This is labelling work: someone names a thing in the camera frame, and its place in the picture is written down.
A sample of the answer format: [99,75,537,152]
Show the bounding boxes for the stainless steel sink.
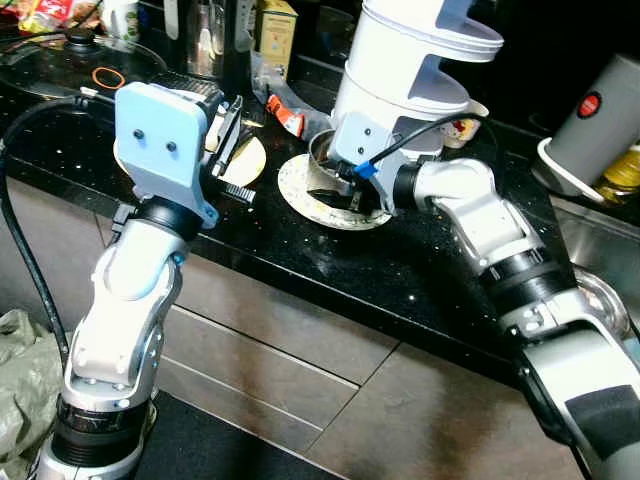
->
[553,195,640,346]

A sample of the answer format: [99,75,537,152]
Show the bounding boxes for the white dish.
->
[537,137,603,197]

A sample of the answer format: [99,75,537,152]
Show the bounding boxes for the olive green sack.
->
[0,308,64,480]

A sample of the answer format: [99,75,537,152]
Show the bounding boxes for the white patterned plate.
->
[277,152,394,232]

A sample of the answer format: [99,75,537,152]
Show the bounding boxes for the steel kettle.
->
[165,0,252,82]

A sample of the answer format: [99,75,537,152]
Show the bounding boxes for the light grey right wrist camera mount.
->
[327,112,413,193]

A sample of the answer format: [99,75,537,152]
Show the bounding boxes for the glass pan lid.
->
[0,30,167,102]

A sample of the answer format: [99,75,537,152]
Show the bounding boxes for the grey jug with red logo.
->
[548,54,640,187]

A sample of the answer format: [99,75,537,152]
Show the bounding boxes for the yellow plate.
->
[215,135,269,189]

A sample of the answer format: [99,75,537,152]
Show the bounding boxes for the orange rubber ring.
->
[91,67,127,90]

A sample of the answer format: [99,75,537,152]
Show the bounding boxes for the white cup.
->
[100,0,141,42]

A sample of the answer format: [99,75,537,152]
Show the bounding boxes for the steel bowl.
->
[570,264,632,337]

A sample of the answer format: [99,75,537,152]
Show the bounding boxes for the black cable with blue plug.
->
[355,110,503,187]

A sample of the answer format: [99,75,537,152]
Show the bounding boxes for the red snack packet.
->
[15,0,101,37]

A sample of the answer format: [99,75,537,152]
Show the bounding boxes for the white printed mug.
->
[443,98,491,150]

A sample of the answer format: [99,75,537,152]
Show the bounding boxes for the light grey left wrist camera mount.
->
[112,82,223,229]

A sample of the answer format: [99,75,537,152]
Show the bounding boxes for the yellow carton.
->
[255,0,300,82]

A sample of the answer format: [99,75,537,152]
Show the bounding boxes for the white tiered storage container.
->
[330,0,506,163]

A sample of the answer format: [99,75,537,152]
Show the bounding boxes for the yellow oil bottle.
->
[600,145,640,202]

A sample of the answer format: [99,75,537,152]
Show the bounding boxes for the grey kitchen cabinet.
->
[0,180,601,480]

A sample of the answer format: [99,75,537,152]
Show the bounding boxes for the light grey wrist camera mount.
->
[327,112,413,193]
[112,82,223,229]

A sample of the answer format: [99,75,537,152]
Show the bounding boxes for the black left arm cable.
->
[0,95,123,373]

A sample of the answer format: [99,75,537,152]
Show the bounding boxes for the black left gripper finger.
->
[232,96,249,181]
[218,100,237,181]

